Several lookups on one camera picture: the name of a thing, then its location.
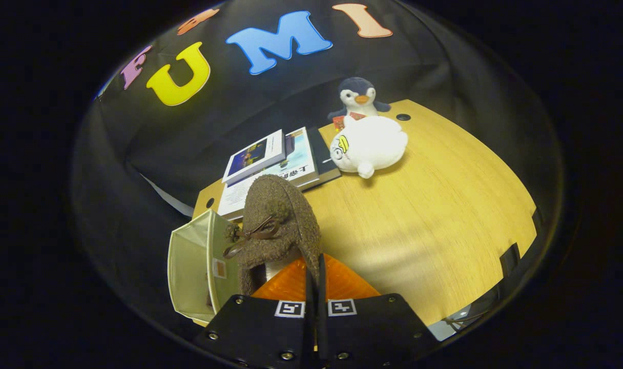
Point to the white book with blue cover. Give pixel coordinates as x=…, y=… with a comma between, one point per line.
x=255, y=154

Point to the dark cover book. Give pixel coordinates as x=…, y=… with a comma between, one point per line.
x=324, y=154

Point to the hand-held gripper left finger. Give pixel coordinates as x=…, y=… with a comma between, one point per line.
x=260, y=330

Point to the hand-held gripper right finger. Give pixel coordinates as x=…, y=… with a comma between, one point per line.
x=378, y=328

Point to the black desk grommet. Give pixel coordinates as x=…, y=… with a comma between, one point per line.
x=403, y=117
x=209, y=202

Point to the white printed book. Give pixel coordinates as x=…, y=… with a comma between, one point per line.
x=234, y=197

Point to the pale green storage box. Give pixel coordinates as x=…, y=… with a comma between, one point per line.
x=188, y=266

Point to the brown fuzzy shoe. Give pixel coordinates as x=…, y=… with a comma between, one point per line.
x=286, y=215

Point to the penguin plush toy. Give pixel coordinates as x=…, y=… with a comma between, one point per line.
x=360, y=97

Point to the white seal plush toy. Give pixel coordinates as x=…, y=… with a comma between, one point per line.
x=373, y=146

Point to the black backdrop cloth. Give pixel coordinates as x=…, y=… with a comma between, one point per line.
x=444, y=77

